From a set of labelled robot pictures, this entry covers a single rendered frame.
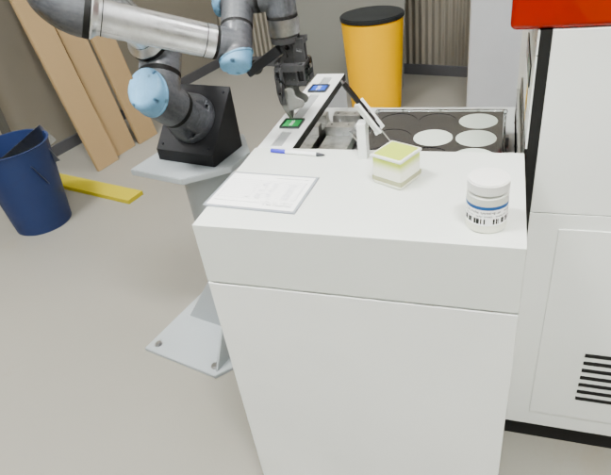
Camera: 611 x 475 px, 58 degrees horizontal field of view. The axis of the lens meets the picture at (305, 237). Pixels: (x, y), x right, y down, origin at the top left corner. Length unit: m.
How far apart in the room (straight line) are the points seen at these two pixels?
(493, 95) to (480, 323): 2.78
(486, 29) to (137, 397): 2.78
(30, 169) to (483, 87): 2.69
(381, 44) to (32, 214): 2.35
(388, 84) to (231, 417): 2.62
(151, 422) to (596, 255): 1.49
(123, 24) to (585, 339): 1.32
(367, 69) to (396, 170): 2.78
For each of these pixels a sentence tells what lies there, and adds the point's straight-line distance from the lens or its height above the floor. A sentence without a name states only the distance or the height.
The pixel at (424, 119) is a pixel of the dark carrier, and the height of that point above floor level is 0.90.
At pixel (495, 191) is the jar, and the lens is 0.95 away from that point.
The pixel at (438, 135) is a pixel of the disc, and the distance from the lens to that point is 1.51.
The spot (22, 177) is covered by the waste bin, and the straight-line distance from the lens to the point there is 3.24.
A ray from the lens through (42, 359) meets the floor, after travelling 2.53.
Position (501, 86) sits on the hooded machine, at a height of 0.25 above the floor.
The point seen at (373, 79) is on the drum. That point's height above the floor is 0.27.
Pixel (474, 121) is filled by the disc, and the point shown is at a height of 0.90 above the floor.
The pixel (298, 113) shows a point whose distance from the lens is 1.58.
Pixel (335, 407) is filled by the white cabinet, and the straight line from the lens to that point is 1.36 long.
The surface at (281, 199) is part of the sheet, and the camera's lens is 1.13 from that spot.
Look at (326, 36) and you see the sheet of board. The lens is 4.67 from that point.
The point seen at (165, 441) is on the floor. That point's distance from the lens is 2.01.
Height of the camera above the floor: 1.53
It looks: 34 degrees down
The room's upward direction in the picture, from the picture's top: 9 degrees counter-clockwise
